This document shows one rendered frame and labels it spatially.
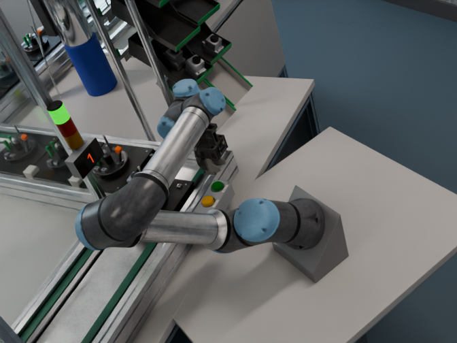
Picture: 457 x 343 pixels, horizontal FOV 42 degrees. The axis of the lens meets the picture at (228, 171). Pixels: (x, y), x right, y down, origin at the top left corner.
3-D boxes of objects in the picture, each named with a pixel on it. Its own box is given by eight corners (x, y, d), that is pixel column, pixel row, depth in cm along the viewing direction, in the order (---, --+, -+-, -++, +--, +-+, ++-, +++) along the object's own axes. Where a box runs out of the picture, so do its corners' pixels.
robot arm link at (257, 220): (300, 239, 162) (266, 236, 153) (265, 248, 171) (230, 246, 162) (294, 196, 165) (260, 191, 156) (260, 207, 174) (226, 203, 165)
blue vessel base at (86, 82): (123, 78, 293) (101, 30, 276) (105, 97, 284) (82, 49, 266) (99, 77, 301) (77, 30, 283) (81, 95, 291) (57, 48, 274)
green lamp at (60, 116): (73, 114, 180) (66, 102, 177) (63, 125, 177) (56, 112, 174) (61, 113, 183) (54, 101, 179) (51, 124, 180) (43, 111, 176)
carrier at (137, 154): (155, 152, 225) (143, 126, 217) (121, 197, 211) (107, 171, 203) (107, 145, 237) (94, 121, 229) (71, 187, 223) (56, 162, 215)
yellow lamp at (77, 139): (86, 139, 186) (80, 127, 183) (77, 150, 184) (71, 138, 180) (75, 138, 189) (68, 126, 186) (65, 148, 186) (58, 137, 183)
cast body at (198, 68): (206, 75, 210) (207, 60, 204) (197, 81, 208) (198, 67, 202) (190, 61, 212) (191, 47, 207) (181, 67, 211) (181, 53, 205)
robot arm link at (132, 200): (117, 207, 126) (209, 73, 156) (91, 218, 133) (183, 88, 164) (155, 241, 130) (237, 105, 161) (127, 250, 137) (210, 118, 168)
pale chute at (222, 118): (232, 114, 223) (237, 109, 220) (211, 136, 217) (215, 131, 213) (177, 63, 222) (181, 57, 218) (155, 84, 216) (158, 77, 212)
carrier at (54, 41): (68, 38, 324) (58, 18, 316) (40, 63, 310) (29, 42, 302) (37, 37, 336) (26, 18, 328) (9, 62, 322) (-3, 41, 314)
